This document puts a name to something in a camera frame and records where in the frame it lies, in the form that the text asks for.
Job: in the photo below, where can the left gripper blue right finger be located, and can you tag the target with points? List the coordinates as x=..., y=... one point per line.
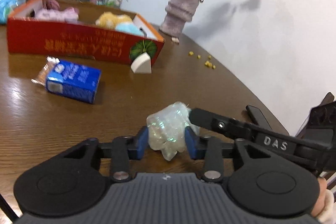
x=196, y=145

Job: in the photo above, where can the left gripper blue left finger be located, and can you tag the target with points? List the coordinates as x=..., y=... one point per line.
x=138, y=144

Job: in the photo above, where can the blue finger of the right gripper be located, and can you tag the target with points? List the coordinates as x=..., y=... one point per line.
x=213, y=122

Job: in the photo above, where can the iridescent white bath pouf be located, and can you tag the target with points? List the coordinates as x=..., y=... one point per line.
x=167, y=129

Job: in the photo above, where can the light blue plush toy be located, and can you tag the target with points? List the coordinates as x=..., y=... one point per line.
x=129, y=28

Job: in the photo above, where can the yellow white plush toy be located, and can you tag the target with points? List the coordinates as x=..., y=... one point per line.
x=110, y=21

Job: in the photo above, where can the lilac fluffy plush pad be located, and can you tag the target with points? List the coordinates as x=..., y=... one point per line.
x=67, y=15

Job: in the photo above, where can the pink satin scrunchie bow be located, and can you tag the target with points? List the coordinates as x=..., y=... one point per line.
x=51, y=5

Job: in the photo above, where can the person's right hand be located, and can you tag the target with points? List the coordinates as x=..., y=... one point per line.
x=324, y=209

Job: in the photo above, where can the yellow crumbs on table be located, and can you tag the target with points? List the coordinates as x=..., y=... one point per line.
x=206, y=60

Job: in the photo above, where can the white makeup sponge wedge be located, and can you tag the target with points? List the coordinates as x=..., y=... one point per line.
x=142, y=64

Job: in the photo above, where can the blue milk carton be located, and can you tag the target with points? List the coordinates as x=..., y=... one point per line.
x=74, y=81

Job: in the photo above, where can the snack packet wrapper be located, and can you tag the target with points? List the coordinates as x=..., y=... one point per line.
x=42, y=75

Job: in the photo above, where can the pink textured vase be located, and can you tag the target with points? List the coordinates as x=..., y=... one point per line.
x=178, y=13

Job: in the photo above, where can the red orange cardboard box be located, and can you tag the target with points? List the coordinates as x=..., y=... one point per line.
x=82, y=38

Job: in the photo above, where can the blue tissue pack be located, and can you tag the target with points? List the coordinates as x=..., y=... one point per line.
x=6, y=7

